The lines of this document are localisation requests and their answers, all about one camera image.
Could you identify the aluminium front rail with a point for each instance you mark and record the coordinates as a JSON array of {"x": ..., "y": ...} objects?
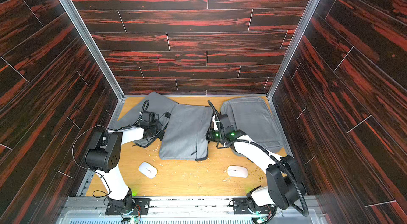
[{"x": 186, "y": 210}]

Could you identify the grey laptop bag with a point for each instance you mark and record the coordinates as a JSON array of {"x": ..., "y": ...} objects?
[
  {"x": 252, "y": 115},
  {"x": 185, "y": 136},
  {"x": 128, "y": 124}
]

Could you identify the white pink computer mouse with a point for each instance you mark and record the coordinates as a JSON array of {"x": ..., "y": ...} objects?
[{"x": 237, "y": 171}]

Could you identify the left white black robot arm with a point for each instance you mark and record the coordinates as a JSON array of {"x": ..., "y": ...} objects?
[{"x": 102, "y": 153}]

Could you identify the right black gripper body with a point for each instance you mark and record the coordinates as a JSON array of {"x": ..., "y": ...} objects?
[{"x": 210, "y": 133}]

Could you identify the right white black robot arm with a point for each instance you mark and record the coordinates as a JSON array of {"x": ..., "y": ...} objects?
[{"x": 285, "y": 183}]

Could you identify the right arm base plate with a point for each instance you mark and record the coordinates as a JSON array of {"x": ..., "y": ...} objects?
[{"x": 243, "y": 205}]

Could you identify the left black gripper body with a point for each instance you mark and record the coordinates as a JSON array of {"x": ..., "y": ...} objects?
[{"x": 156, "y": 128}]

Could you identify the left white computer mouse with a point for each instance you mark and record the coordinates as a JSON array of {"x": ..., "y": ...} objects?
[{"x": 148, "y": 170}]

